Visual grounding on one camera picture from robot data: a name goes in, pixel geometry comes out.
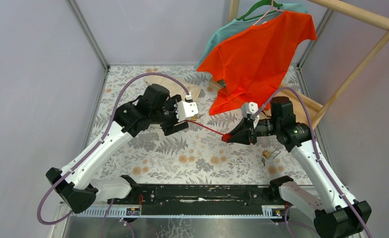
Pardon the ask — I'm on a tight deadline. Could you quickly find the floral patterned table mat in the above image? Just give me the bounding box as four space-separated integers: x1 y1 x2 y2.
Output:
91 66 311 185

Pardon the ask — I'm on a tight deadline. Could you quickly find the pink clothes hanger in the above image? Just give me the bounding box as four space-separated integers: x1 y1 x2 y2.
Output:
253 0 283 26

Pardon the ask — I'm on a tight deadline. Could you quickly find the teal t-shirt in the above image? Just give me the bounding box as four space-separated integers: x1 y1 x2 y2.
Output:
195 0 308 69

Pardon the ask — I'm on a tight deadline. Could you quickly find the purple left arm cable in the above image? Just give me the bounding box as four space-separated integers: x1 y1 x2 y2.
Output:
37 72 193 226

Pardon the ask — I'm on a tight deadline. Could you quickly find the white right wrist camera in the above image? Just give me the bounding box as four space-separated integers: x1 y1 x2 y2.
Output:
241 102 259 119

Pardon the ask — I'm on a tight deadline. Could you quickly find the beige folded cloth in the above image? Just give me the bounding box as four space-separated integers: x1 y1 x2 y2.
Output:
144 75 202 102

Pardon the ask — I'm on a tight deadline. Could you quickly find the green clothes hanger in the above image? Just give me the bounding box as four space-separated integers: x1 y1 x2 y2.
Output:
236 0 283 21

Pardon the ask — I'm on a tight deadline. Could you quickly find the orange t-shirt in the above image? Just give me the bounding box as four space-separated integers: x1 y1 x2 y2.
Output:
197 10 317 116

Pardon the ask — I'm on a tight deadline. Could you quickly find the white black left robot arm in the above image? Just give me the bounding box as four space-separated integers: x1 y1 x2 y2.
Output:
46 84 198 214

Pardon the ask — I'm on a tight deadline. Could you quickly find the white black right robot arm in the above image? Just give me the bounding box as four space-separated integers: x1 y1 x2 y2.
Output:
222 96 372 238

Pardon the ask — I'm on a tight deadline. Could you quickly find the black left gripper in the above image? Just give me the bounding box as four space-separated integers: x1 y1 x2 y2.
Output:
149 95 188 135

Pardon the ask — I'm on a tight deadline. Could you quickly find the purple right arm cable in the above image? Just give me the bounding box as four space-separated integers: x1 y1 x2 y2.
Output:
251 86 376 238

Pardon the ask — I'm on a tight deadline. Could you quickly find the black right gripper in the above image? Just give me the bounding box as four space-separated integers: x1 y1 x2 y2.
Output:
227 115 279 145

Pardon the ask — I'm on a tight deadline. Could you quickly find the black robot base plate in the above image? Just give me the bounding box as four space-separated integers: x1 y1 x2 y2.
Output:
108 175 293 207

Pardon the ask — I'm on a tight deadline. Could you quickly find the wooden clothes rack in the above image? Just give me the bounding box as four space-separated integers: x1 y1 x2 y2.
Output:
209 0 389 136

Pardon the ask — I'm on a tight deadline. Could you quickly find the brass padlock with keys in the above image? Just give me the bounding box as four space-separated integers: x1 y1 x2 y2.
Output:
261 150 281 166

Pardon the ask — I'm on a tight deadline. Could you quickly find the red cable lock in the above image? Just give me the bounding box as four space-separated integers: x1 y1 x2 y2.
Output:
185 120 231 143

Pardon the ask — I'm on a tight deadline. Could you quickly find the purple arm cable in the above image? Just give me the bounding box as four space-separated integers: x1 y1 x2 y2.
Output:
37 72 193 226
251 86 376 238

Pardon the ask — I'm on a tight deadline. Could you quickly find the brass padlock near cloth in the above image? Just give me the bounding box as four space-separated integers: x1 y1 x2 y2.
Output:
190 115 198 121

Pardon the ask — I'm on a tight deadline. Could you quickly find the white slotted cable duct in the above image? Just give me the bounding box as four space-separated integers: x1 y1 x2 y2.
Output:
77 203 284 219

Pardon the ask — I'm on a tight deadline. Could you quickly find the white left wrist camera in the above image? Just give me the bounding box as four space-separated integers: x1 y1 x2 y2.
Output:
176 94 199 122

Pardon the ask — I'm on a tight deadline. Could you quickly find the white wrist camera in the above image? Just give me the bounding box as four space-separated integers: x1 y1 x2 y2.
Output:
241 102 259 119
176 94 199 122

